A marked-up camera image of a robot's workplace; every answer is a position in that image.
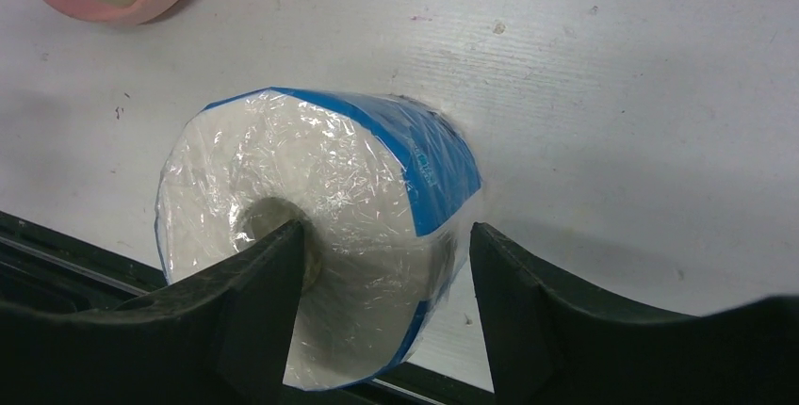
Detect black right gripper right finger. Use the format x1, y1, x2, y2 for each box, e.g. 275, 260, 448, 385
469, 223, 798, 404

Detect blue roll front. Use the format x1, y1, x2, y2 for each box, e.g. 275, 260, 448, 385
155, 87, 482, 391

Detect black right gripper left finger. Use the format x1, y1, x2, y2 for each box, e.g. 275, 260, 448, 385
1, 221, 304, 404

